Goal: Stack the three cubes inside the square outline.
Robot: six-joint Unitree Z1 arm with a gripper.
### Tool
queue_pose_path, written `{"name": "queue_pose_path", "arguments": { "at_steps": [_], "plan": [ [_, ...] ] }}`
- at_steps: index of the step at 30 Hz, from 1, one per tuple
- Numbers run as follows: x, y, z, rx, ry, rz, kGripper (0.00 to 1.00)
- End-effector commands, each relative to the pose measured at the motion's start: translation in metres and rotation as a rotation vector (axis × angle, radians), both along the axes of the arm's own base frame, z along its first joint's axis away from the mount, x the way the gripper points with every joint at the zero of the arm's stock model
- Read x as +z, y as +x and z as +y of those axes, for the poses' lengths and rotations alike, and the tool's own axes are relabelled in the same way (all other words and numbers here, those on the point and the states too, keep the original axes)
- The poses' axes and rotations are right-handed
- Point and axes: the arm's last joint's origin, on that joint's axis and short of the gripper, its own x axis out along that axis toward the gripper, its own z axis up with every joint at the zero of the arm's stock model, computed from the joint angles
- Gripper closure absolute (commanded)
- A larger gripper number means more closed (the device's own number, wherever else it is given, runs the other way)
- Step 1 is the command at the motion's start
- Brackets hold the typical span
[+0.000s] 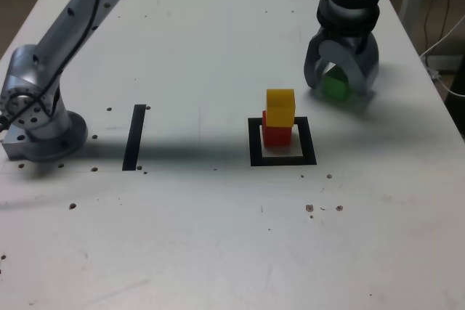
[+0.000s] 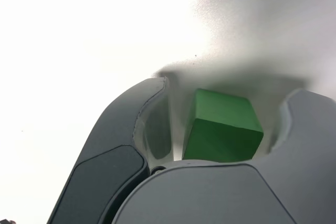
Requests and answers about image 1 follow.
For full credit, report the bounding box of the red cube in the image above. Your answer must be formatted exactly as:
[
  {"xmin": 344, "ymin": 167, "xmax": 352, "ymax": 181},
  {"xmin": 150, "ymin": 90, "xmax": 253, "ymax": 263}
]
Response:
[{"xmin": 262, "ymin": 109, "xmax": 293, "ymax": 148}]

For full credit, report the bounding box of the green cube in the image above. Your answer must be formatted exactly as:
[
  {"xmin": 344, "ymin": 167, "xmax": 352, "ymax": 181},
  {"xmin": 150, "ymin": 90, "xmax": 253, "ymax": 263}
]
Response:
[{"xmin": 321, "ymin": 66, "xmax": 355, "ymax": 102}]

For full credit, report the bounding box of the black tape strip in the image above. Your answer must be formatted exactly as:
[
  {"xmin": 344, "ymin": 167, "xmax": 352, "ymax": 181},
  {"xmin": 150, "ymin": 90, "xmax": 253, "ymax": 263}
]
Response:
[{"xmin": 121, "ymin": 104, "xmax": 147, "ymax": 172}]

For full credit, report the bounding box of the white cable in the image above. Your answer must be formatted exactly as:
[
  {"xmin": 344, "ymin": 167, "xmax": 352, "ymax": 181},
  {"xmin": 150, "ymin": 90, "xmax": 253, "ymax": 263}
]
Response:
[{"xmin": 419, "ymin": 14, "xmax": 465, "ymax": 97}]

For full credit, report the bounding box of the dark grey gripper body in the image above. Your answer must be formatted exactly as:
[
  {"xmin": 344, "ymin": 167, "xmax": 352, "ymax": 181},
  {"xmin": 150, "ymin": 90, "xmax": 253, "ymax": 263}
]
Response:
[{"xmin": 319, "ymin": 29, "xmax": 372, "ymax": 50}]

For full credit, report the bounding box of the black tape square outline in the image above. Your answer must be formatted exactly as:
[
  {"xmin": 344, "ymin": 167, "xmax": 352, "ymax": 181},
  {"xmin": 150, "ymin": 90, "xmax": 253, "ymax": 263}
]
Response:
[{"xmin": 247, "ymin": 116, "xmax": 318, "ymax": 168}]

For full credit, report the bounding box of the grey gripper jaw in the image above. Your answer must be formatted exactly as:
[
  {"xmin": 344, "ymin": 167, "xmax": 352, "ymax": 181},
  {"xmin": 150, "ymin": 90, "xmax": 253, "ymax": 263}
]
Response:
[
  {"xmin": 320, "ymin": 33, "xmax": 380, "ymax": 96},
  {"xmin": 303, "ymin": 31, "xmax": 329, "ymax": 89}
]

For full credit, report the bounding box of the white power strip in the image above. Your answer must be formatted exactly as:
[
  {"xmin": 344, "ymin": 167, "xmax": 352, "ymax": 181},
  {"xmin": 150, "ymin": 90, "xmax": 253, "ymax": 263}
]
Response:
[{"xmin": 421, "ymin": 54, "xmax": 465, "ymax": 71}]

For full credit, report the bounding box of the yellow cube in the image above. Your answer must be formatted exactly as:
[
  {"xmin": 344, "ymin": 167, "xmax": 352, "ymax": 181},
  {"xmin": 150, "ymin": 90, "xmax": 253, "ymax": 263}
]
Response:
[{"xmin": 265, "ymin": 89, "xmax": 296, "ymax": 128}]

